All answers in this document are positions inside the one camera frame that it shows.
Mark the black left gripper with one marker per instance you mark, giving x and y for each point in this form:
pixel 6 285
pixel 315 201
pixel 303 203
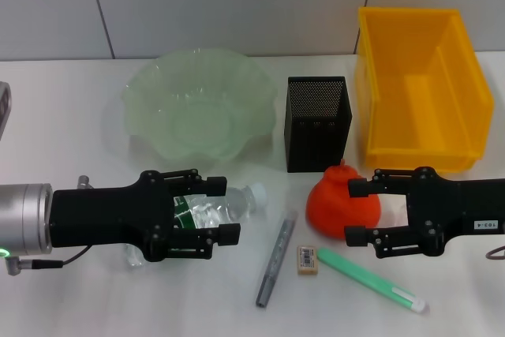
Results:
pixel 102 214

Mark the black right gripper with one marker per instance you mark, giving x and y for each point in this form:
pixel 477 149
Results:
pixel 457 207

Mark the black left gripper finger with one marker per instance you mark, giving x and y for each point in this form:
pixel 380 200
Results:
pixel 229 234

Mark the clear green-label water bottle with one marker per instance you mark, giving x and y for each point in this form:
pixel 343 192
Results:
pixel 236 203

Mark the orange toy fruit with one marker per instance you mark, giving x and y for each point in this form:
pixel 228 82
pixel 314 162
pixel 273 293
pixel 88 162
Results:
pixel 327 207

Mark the grey glitter pen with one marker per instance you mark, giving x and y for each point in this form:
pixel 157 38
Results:
pixel 276 258

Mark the beige eraser with barcode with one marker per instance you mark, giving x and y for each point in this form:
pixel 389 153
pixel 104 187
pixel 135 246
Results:
pixel 307 260

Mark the black mesh pen holder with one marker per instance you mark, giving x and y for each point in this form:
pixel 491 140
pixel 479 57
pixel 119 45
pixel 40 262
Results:
pixel 315 143

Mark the pale green wavy glass bowl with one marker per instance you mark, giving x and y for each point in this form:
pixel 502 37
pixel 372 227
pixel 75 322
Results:
pixel 197 116

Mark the yellow plastic storage bin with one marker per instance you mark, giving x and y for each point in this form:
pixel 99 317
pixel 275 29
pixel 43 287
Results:
pixel 426 116

